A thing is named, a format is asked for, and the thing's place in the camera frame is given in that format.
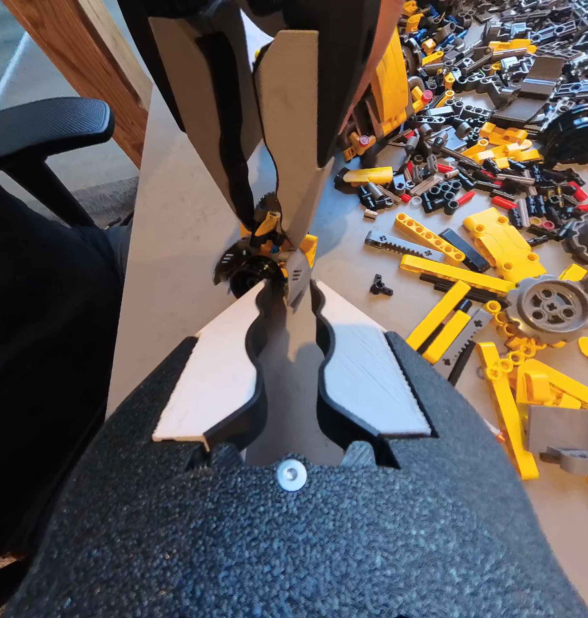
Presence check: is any black office chair armrest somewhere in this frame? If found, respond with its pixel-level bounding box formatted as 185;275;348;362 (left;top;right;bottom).
0;97;116;228

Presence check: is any yellow rounded panel brick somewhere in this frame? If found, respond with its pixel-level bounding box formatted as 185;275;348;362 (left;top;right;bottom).
463;208;548;284

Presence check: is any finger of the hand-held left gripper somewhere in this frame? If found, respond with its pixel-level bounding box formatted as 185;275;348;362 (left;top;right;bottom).
253;30;335;251
148;14;257;229

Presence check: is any grey curved panel brick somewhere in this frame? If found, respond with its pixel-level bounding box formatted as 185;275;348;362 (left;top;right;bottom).
526;405;588;476

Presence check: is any yellow toy vehicle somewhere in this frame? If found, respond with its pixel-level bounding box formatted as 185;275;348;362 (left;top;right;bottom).
342;26;422;160

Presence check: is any yellow grey gear brick assembly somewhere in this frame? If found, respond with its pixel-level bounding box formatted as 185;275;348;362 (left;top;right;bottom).
212;191;319;310

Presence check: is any pile of small dark pieces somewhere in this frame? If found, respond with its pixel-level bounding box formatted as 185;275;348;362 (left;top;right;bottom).
340;0;588;242

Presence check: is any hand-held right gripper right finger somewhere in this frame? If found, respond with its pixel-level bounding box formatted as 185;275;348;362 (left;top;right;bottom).
309;279;433;440

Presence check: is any black short beam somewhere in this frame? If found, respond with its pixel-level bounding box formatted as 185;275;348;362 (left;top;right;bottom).
439;228;491;272

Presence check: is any grey desk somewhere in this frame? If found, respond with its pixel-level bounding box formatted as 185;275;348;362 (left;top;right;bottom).
106;0;588;618

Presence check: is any grey gear rack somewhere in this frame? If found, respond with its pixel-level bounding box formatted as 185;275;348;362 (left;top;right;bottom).
433;309;493;384
364;231;445;262

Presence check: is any yellow curved panel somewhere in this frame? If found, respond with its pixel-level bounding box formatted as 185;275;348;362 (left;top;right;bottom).
343;166;394;186

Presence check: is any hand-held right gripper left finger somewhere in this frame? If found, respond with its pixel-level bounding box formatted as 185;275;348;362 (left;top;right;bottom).
151;279;268;452

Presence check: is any person's dark clothing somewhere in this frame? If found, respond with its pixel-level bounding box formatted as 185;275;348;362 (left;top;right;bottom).
0;169;130;556

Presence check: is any black toy tyre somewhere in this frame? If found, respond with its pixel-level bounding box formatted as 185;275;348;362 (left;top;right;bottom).
537;104;588;165

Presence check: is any wooden post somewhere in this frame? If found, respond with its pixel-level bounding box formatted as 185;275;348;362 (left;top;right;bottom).
2;0;153;169

